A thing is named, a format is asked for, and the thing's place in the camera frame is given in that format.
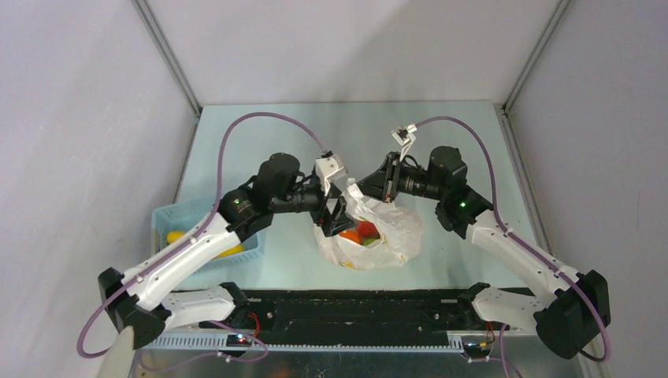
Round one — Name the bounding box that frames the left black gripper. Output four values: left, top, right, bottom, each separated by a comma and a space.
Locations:
271, 174, 358, 236

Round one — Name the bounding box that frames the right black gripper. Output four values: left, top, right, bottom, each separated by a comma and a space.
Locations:
351, 152, 445, 204

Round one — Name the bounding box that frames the fake orange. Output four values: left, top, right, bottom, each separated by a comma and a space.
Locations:
339, 230, 363, 245

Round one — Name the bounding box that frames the fake peach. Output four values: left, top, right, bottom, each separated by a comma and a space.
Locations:
355, 220, 379, 239

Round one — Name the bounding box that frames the fake green fruit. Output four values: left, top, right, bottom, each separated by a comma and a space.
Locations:
362, 238, 380, 246

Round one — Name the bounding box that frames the white plastic bag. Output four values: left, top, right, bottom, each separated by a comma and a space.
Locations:
314, 179, 423, 270

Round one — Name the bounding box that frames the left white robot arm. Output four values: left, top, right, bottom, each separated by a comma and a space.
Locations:
98, 152, 354, 350

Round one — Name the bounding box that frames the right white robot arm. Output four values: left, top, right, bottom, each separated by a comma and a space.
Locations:
357, 146, 610, 359

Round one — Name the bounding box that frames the fake yellow mango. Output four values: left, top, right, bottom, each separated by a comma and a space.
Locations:
215, 244, 244, 259

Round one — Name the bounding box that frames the fake yellow lemon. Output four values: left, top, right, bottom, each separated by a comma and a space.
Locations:
165, 230, 185, 246

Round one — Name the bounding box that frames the light blue plastic basket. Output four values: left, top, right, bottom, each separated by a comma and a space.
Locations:
150, 195, 265, 273

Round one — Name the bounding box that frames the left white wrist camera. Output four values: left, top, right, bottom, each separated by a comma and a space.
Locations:
314, 151, 348, 197

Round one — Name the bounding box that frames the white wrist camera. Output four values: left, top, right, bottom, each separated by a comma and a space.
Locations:
391, 124, 417, 161
314, 151, 348, 197

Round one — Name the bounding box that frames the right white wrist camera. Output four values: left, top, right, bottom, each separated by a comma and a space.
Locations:
391, 124, 417, 161

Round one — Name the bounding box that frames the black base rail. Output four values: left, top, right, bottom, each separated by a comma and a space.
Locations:
225, 289, 486, 347

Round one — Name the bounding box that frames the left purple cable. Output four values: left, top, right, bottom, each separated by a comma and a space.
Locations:
76, 112, 330, 360

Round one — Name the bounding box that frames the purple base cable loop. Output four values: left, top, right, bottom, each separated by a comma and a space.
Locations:
208, 319, 270, 364

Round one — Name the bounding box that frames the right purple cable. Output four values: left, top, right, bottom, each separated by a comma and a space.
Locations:
414, 115, 613, 364

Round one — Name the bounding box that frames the right aluminium frame post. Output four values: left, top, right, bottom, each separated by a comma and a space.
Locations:
502, 0, 573, 117

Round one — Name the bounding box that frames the aluminium frame post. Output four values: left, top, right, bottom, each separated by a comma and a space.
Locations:
131, 0, 203, 117
502, 0, 573, 117

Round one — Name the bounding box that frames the left aluminium frame post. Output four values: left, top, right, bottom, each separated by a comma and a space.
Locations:
131, 0, 203, 117

